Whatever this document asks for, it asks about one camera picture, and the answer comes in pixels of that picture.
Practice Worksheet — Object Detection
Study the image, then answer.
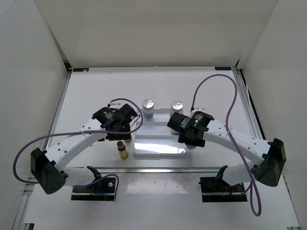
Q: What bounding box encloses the spice jar red label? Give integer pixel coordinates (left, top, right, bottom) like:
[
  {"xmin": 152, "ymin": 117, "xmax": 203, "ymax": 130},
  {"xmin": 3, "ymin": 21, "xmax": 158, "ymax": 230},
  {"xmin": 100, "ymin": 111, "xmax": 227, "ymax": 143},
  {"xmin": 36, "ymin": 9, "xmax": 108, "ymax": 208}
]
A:
[
  {"xmin": 186, "ymin": 144, "xmax": 196, "ymax": 150},
  {"xmin": 170, "ymin": 129, "xmax": 179, "ymax": 136}
]

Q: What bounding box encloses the blue-label bead jar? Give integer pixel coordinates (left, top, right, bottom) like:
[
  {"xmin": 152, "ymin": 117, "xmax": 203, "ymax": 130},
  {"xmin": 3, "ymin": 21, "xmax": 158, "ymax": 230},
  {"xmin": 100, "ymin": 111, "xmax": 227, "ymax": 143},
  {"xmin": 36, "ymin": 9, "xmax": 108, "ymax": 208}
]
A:
[
  {"xmin": 170, "ymin": 100, "xmax": 184, "ymax": 117},
  {"xmin": 142, "ymin": 99, "xmax": 154, "ymax": 121}
]

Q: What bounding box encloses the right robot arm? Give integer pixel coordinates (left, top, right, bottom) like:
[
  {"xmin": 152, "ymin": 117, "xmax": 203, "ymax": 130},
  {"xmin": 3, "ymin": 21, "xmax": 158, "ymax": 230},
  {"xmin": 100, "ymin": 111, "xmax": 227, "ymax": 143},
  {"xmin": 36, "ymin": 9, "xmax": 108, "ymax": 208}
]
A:
[{"xmin": 167, "ymin": 111, "xmax": 286, "ymax": 192}]

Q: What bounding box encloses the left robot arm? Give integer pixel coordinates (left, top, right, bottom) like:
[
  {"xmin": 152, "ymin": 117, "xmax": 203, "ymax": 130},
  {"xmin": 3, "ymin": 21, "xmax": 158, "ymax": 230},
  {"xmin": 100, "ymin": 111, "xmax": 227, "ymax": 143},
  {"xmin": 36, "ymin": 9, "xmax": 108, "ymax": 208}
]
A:
[{"xmin": 31, "ymin": 103, "xmax": 137, "ymax": 195}]

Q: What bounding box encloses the white divided tray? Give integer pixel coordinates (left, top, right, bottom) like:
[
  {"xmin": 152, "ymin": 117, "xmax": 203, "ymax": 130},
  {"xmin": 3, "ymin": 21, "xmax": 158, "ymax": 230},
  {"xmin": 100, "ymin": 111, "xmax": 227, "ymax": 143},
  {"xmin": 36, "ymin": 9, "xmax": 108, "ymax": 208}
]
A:
[{"xmin": 134, "ymin": 109, "xmax": 187, "ymax": 158}]

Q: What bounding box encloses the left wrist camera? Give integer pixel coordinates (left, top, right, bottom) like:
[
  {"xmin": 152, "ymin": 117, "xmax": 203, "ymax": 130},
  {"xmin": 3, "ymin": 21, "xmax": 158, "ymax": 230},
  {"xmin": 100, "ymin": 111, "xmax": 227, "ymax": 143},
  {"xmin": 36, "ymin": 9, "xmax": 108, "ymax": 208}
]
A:
[{"xmin": 107, "ymin": 102, "xmax": 122, "ymax": 107}]

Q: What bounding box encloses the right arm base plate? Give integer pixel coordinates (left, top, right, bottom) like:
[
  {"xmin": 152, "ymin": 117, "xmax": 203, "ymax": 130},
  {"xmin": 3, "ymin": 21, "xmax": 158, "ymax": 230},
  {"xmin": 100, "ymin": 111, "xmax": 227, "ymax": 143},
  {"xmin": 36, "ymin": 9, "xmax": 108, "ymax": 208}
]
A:
[{"xmin": 199, "ymin": 165, "xmax": 248, "ymax": 203}]

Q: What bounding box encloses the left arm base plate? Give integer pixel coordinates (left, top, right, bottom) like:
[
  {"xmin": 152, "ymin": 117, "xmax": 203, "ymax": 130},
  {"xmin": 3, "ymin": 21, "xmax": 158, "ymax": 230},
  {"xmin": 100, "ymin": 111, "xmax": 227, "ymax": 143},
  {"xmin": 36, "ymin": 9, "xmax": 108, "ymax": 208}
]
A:
[{"xmin": 71, "ymin": 174, "xmax": 119, "ymax": 201}]

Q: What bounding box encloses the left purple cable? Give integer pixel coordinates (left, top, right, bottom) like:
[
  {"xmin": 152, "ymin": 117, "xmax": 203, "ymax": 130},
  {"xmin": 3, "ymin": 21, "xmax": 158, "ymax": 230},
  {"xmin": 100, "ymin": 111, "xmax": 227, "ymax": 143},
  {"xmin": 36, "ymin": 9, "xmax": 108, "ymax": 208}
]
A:
[{"xmin": 12, "ymin": 97, "xmax": 144, "ymax": 201}]

